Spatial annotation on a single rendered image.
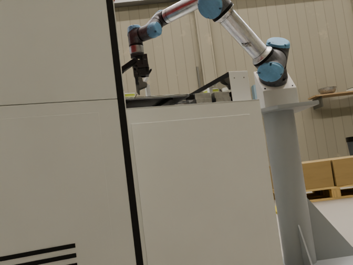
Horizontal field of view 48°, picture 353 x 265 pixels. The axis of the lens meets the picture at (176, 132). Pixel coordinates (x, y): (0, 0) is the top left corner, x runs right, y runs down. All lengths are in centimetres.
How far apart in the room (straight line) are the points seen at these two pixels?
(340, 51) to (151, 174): 860
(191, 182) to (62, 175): 53
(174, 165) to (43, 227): 54
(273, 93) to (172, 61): 681
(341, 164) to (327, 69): 504
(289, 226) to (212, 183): 67
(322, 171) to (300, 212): 265
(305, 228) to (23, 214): 140
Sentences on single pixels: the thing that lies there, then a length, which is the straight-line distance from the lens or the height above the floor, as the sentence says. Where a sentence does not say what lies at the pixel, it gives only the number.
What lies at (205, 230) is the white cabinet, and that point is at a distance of 156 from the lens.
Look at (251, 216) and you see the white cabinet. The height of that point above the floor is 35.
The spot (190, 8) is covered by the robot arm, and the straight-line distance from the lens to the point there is 207.
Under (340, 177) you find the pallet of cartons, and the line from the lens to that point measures 479.
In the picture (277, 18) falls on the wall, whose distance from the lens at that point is 955.
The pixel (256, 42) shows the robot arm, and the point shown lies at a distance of 192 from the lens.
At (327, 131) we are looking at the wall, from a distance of 935.
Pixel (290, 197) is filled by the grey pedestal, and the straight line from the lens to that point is 210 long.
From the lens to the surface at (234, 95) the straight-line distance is 173.
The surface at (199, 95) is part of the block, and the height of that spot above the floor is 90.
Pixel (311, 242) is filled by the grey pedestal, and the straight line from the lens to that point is 218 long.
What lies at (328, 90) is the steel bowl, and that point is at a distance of 897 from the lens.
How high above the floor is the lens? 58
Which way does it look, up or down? 5 degrees up
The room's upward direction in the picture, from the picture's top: 7 degrees counter-clockwise
